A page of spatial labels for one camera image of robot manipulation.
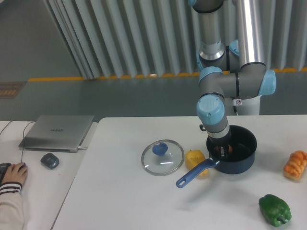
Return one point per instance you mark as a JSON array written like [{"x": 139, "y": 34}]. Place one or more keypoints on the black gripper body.
[{"x": 223, "y": 141}]

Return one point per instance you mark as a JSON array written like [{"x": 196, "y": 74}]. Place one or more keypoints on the orange egg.
[{"x": 229, "y": 149}]

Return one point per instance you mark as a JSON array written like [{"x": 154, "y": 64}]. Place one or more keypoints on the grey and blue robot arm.
[{"x": 227, "y": 72}]

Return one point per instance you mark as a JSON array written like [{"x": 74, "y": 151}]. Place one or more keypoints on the white striped sleeve forearm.
[{"x": 11, "y": 206}]

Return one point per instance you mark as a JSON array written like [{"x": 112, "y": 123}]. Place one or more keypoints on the person's hand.
[{"x": 15, "y": 174}]

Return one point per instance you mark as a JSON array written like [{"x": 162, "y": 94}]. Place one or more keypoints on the yellow bell pepper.
[{"x": 193, "y": 158}]

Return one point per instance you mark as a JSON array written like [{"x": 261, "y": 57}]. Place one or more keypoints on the glass lid with blue knob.
[{"x": 163, "y": 157}]

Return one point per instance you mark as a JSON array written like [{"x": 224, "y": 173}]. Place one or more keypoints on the orange braided bread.
[{"x": 295, "y": 165}]

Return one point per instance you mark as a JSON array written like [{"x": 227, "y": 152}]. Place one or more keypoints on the green bell pepper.
[{"x": 275, "y": 210}]

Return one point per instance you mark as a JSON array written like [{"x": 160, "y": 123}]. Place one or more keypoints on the grey folding partition screen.
[{"x": 140, "y": 38}]

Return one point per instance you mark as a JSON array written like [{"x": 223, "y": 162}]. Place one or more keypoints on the silver laptop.
[{"x": 60, "y": 133}]

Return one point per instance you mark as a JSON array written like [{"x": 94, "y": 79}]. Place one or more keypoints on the dark grey earbuds case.
[{"x": 50, "y": 161}]

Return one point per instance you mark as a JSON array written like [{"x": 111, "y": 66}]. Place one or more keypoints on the black keyboard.
[{"x": 3, "y": 169}]

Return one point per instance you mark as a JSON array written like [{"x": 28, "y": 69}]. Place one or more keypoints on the dark blue pot with handle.
[{"x": 240, "y": 158}]

